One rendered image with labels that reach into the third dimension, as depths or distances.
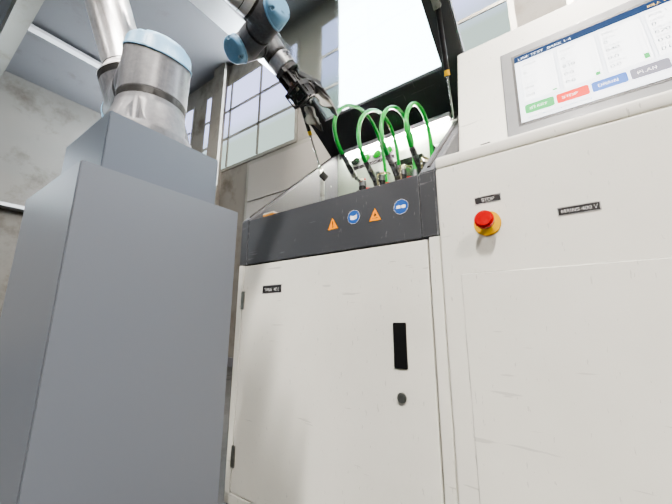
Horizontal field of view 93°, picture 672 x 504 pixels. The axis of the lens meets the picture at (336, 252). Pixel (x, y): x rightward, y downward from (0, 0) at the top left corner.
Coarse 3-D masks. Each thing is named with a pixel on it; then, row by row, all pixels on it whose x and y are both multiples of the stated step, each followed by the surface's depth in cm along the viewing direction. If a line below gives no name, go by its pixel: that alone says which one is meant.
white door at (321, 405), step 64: (320, 256) 90; (384, 256) 78; (256, 320) 101; (320, 320) 86; (384, 320) 75; (256, 384) 96; (320, 384) 82; (384, 384) 72; (256, 448) 91; (320, 448) 79; (384, 448) 69
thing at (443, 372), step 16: (432, 240) 71; (432, 256) 71; (240, 272) 109; (432, 272) 70; (240, 288) 108; (432, 288) 69; (240, 304) 106; (240, 320) 105; (448, 368) 65; (448, 384) 64; (448, 400) 64; (448, 416) 63; (448, 432) 63; (448, 448) 62; (448, 464) 62; (448, 480) 61; (224, 496) 95; (448, 496) 61
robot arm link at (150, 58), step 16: (128, 32) 57; (144, 32) 56; (128, 48) 56; (144, 48) 55; (160, 48) 57; (176, 48) 59; (128, 64) 55; (144, 64) 55; (160, 64) 56; (176, 64) 58; (128, 80) 54; (144, 80) 54; (160, 80) 56; (176, 80) 58; (176, 96) 58
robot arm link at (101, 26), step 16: (96, 0) 65; (112, 0) 66; (128, 0) 70; (96, 16) 66; (112, 16) 66; (128, 16) 69; (96, 32) 66; (112, 32) 66; (112, 48) 66; (112, 64) 64; (112, 80) 63; (112, 96) 63
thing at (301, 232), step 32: (352, 192) 87; (384, 192) 81; (416, 192) 76; (256, 224) 109; (288, 224) 100; (320, 224) 92; (352, 224) 85; (384, 224) 79; (416, 224) 74; (256, 256) 106; (288, 256) 97
